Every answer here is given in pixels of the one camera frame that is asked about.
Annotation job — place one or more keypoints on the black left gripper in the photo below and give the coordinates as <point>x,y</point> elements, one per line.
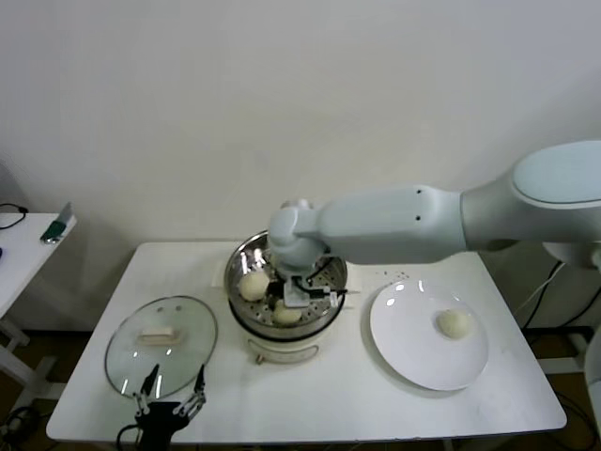
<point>159,423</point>

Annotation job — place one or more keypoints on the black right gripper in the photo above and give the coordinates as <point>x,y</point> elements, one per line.
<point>278,289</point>

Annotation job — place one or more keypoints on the white steamed baozi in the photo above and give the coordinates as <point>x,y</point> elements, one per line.
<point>252,286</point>
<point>453,324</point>
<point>287,315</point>

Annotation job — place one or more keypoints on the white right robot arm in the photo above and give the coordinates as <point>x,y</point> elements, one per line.
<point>385,225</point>

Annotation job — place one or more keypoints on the stainless steel steamer basket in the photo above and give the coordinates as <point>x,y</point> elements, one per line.
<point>244,263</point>

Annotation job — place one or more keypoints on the cream electric cooker base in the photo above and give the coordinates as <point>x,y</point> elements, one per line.
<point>282,350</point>

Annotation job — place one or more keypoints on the white round plate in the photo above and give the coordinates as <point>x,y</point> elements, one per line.
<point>404,338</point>

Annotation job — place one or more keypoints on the white side table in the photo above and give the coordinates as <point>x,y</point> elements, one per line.
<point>28,253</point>

